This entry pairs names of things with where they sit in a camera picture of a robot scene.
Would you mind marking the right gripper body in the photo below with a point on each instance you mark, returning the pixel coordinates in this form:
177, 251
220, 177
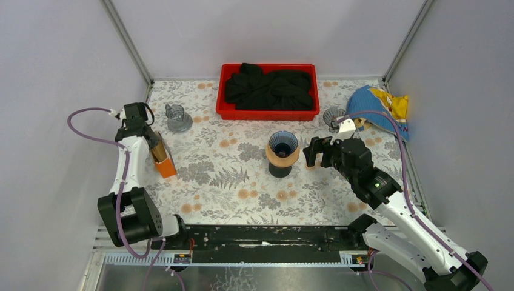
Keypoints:
346, 172

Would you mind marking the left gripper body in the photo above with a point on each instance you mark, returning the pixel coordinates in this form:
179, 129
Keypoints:
150, 136

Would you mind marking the blue glass dripper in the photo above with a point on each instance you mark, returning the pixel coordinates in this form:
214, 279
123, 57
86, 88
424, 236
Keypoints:
283, 143

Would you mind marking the wooden ring holder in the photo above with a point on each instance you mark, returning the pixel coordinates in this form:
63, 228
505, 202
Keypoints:
279, 161

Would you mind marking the orange coffee filter box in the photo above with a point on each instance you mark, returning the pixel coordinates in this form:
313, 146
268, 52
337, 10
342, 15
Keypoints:
166, 168

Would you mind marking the dark red glass carafe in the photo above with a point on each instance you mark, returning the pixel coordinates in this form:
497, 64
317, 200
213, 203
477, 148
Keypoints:
279, 172

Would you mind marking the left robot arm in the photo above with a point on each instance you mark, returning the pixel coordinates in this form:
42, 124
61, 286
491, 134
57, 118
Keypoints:
128, 212

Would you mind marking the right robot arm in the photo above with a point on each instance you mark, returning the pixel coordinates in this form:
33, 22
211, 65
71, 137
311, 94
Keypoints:
437, 261

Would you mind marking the grey glass dripper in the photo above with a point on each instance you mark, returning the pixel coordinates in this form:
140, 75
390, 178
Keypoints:
331, 117

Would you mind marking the clear glass carafe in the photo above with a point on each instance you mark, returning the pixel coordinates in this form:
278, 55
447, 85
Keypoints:
178, 120

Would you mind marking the blue and yellow cloth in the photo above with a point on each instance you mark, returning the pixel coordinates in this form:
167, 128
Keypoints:
368, 98

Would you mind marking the black cloth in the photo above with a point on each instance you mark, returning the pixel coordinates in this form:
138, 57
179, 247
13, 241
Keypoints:
278, 90

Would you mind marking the red plastic bin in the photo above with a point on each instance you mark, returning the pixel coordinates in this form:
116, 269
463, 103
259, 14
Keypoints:
229, 112

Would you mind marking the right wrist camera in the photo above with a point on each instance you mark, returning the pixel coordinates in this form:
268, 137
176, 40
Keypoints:
346, 128

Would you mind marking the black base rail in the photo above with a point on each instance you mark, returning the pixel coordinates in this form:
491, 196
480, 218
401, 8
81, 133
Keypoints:
267, 244

